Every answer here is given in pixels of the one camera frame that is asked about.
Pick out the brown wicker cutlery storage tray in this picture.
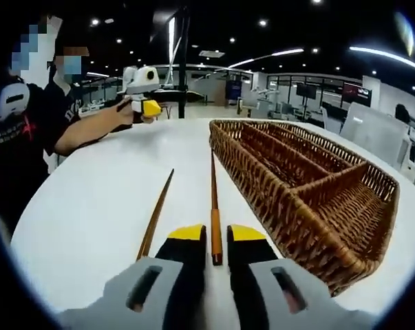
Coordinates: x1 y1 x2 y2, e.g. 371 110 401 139
209 118 401 297

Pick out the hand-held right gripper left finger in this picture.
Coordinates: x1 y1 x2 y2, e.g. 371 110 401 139
57 223 208 330

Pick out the white chest-worn device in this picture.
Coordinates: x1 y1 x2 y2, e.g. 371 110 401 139
0 78 30 122

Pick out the grey partition panel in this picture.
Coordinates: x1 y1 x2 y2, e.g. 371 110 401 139
339 101 407 154

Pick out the person's left hand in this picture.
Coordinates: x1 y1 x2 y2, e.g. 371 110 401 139
114 97 145 125

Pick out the person in black shirt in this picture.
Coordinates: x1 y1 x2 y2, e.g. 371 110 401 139
0 81 83 228

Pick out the curved ceiling light strip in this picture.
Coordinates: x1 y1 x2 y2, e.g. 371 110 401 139
349 45 415 76

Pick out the group of ceiling spotlights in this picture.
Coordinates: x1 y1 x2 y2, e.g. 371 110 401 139
89 0 379 75

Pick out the dark blue banner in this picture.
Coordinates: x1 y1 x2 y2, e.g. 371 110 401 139
226 80 243 105

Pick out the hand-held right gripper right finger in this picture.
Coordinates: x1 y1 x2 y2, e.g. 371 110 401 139
226 223 372 330

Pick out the black monitor on stand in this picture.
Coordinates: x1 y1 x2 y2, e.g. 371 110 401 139
296 83 319 114

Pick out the short ceiling light strip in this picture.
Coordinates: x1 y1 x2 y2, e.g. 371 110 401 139
227 47 305 69

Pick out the brown wooden chopstick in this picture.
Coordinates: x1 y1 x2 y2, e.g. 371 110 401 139
135 168 175 262
209 149 224 266

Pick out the red-lit wall screen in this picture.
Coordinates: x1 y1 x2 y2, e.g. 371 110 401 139
342 81 372 106

